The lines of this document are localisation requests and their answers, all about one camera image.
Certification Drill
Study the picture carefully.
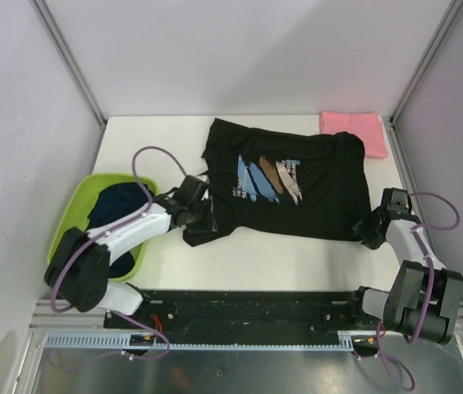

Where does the black printed t shirt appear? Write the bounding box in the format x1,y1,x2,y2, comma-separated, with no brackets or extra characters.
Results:
183,119,371,246

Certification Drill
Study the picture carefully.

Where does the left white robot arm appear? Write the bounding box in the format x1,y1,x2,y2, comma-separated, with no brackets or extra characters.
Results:
44,175,214,328

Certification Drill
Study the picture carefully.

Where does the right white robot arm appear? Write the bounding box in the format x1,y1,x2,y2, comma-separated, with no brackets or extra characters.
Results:
347,188,463,345

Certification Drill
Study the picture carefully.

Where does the navy blue t shirt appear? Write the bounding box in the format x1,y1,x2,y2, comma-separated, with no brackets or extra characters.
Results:
86,182,149,279

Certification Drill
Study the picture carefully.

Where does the folded pink t shirt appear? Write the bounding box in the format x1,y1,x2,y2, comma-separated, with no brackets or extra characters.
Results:
319,112,388,159

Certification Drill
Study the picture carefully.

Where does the green plastic bin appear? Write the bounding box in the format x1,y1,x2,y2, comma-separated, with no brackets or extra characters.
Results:
47,173,159,282

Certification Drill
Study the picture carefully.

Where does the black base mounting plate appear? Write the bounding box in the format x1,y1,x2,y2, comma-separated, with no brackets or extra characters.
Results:
103,289,384,345

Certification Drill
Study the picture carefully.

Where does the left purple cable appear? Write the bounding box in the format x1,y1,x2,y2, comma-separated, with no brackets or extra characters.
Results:
46,145,190,370

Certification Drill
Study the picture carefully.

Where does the grey slotted cable duct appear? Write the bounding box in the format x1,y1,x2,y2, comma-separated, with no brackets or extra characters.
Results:
43,332,354,352

